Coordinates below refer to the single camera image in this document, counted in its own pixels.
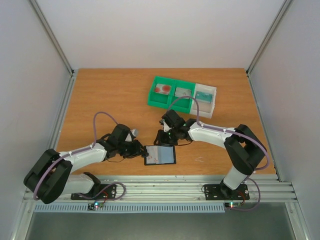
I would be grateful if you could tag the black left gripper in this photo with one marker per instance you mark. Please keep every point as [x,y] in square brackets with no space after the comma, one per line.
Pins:
[137,150]

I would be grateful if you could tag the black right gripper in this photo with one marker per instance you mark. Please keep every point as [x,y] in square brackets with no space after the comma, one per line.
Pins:
[163,137]

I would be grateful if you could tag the black leather card holder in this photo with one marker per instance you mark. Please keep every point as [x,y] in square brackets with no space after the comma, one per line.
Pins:
[166,156]

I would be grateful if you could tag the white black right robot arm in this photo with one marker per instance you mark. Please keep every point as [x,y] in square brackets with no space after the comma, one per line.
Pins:
[242,146]

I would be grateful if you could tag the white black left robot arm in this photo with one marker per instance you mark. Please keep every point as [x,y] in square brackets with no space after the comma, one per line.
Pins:
[51,177]

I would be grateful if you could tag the grey card in bin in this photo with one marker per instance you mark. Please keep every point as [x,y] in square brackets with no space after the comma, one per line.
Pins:
[180,92]

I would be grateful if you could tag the red dotted card in bin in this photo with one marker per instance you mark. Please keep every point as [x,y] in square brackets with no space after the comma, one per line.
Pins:
[163,89]

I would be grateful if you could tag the teal card in bin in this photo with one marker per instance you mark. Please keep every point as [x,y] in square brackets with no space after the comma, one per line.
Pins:
[204,97]

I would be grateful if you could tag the green left bin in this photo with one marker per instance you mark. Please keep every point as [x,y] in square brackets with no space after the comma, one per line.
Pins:
[161,100]

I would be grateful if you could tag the white right bin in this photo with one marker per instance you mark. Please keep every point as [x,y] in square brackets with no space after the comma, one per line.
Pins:
[206,110]

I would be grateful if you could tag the left controller board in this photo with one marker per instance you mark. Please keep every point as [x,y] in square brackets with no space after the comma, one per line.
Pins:
[95,206]

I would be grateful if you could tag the controller board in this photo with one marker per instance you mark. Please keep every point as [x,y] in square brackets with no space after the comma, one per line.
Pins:
[233,205]
[95,206]

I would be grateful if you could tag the right controller board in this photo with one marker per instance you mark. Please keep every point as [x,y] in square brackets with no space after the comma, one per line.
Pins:
[233,205]

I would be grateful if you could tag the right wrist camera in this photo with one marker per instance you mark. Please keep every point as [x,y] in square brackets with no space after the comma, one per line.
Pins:
[165,126]

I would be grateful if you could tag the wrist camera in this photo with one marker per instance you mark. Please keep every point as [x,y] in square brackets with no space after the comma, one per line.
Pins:
[132,134]
[165,126]

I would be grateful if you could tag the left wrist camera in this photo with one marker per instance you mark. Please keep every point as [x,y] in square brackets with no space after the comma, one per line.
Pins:
[132,134]

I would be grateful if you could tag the aluminium frame rail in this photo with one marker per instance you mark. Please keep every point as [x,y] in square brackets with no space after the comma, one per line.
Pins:
[187,188]

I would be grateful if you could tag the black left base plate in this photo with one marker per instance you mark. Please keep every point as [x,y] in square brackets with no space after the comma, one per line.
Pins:
[110,191]

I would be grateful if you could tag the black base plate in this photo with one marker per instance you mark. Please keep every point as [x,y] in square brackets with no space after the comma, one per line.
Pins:
[110,191]
[214,192]

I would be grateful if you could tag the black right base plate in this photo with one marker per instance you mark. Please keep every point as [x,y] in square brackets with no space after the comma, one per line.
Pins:
[214,192]

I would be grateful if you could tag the grey slotted cable duct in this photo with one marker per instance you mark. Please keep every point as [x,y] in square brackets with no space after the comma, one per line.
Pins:
[130,208]

